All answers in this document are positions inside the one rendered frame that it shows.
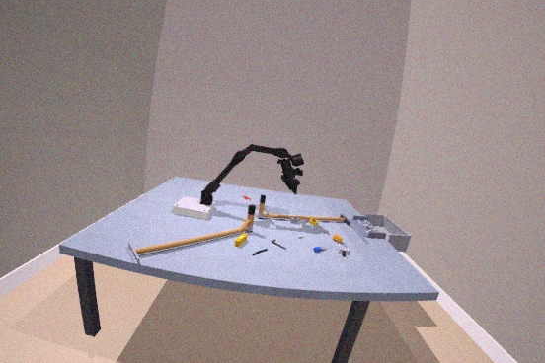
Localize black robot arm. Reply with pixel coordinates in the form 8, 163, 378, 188
200, 144, 304, 206

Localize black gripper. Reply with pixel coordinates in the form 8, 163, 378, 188
281, 168, 300, 195

